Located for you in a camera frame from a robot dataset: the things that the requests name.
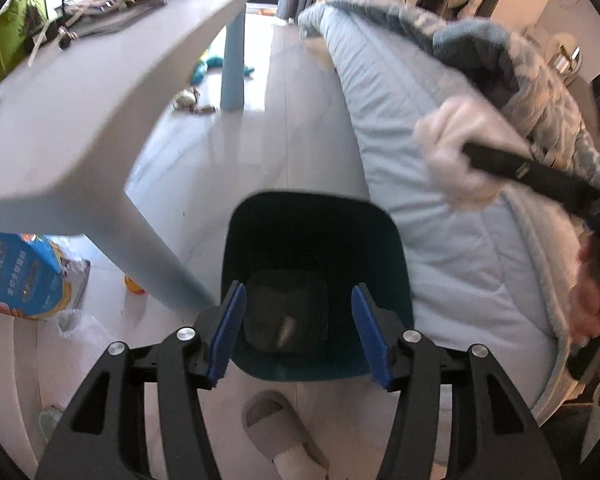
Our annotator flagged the person's right hand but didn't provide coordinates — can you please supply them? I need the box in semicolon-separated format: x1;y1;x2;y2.
567;237;600;356

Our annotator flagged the grey slipper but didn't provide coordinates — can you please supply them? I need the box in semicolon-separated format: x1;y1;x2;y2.
241;391;331;473

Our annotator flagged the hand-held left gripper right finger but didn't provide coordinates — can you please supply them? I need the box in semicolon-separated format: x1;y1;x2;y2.
351;282;563;480

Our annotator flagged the green bag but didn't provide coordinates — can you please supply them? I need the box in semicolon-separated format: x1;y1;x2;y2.
0;0;48;81

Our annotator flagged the blue printed package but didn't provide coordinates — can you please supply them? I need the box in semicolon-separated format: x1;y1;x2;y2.
0;229;91;322

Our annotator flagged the small beige toy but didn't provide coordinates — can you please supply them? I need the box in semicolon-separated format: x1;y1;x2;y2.
172;87;218;116

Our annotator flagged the light blue plastic table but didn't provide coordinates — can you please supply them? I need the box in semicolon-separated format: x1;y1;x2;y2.
0;0;253;311

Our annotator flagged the blue white fleece blanket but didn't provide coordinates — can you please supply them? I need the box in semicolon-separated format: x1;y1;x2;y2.
300;0;600;201

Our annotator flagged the bed with light blue cover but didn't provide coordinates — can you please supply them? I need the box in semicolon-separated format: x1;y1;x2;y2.
300;2;588;426

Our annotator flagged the white tissue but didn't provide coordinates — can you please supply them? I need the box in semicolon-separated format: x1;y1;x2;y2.
414;97;518;207

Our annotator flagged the clear plastic bag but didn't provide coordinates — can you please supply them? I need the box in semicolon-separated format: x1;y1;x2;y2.
55;310;112;357

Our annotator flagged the teal plush toy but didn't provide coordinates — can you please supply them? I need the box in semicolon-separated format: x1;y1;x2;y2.
189;45;256;86

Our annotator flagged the dark teal waste bin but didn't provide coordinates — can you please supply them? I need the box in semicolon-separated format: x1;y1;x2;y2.
221;190;415;382

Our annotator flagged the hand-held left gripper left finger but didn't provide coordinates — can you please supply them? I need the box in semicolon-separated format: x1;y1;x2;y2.
35;280;248;480

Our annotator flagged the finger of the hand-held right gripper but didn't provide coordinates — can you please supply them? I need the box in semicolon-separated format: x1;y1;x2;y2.
461;142;600;211

